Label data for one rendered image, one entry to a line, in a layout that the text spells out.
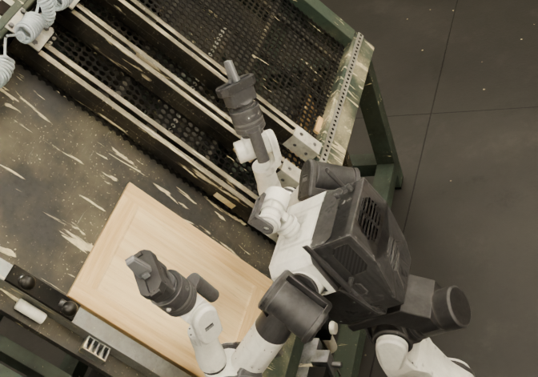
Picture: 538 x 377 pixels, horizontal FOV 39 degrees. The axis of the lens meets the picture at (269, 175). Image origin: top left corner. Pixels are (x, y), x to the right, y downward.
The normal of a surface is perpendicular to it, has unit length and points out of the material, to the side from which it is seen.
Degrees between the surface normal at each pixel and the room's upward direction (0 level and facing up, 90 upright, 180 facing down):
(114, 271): 56
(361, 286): 90
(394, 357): 90
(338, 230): 23
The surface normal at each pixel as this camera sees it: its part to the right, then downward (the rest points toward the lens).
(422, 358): 0.69, -0.37
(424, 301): 0.06, -0.70
